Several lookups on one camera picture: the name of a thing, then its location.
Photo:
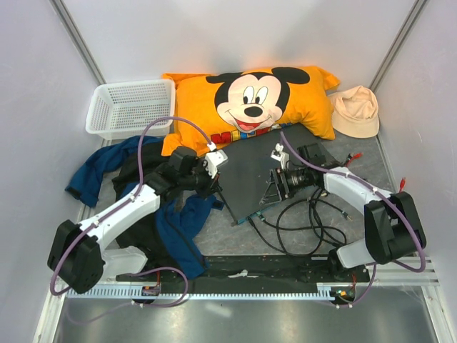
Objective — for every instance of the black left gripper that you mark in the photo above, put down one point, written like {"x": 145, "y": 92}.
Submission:
{"x": 211, "y": 186}

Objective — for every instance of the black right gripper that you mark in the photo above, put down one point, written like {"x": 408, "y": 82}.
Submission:
{"x": 278, "y": 187}

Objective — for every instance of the dark grey network switch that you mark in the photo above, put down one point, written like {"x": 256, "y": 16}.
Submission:
{"x": 244, "y": 177}

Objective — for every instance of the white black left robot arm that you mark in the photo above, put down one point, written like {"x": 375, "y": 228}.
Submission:
{"x": 80, "y": 254}

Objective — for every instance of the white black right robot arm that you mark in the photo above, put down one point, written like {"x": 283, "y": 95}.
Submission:
{"x": 392, "y": 228}

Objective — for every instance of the blue and black jacket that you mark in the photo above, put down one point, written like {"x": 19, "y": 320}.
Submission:
{"x": 166, "y": 237}

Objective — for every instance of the orange Mickey Mouse pillow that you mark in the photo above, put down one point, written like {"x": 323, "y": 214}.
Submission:
{"x": 240, "y": 105}

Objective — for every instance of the white plastic mesh basket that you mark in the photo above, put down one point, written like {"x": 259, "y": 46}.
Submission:
{"x": 124, "y": 109}

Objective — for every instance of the beige bucket hat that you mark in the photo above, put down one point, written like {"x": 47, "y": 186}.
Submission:
{"x": 355, "y": 112}

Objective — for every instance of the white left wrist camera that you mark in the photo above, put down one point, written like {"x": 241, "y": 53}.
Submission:
{"x": 213, "y": 160}

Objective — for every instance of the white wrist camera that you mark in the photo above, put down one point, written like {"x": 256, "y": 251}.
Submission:
{"x": 280, "y": 155}
{"x": 213, "y": 160}

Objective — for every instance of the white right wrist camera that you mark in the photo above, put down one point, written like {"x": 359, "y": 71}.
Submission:
{"x": 280, "y": 155}

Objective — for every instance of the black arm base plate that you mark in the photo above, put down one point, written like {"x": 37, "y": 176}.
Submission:
{"x": 255, "y": 273}

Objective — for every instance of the aluminium frame rail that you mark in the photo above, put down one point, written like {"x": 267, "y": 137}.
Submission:
{"x": 84, "y": 276}

